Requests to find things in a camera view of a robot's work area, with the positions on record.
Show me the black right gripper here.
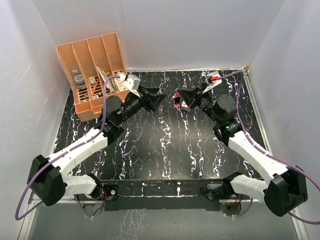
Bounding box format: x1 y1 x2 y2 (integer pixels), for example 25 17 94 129
179 82 222 125

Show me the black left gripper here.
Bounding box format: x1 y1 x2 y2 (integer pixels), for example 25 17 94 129
117 85 167 125

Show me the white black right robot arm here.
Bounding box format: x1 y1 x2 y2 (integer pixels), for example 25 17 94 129
196 92 308 217

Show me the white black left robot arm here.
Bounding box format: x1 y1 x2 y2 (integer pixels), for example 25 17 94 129
27 86 167 206

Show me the small white red box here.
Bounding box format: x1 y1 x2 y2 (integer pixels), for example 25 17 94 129
180 101 191 113

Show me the white labelled packet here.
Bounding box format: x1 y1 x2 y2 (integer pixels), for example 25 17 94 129
114 71 128 92

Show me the white striped card packet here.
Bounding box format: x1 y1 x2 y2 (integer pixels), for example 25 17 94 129
96 66 114 93

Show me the small beige box in organizer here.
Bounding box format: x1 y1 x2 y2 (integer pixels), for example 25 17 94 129
88 76 99 86

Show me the orange plastic file organizer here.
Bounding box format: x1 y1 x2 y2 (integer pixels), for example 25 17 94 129
56 32 129 122

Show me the grey round tin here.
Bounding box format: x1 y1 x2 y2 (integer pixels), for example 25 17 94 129
74 74 87 90

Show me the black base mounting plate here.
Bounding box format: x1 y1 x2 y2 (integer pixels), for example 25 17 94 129
74 178 253 213

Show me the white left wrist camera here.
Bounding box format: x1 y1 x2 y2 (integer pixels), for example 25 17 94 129
125 73 141 98

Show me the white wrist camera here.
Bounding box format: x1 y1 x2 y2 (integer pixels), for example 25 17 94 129
203 71 222 93
125 73 141 98

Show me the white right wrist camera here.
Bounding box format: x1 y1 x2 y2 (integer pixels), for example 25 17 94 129
203 71 222 93

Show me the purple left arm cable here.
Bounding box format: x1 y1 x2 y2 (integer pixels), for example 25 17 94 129
15 73 126 221

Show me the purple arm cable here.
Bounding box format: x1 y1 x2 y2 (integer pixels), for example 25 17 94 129
15 73 126 221
216 69 320 225

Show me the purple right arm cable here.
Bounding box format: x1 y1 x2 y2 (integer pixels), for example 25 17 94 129
216 69 320 225

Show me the aluminium frame rail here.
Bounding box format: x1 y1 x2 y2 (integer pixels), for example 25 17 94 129
19 195 309 240

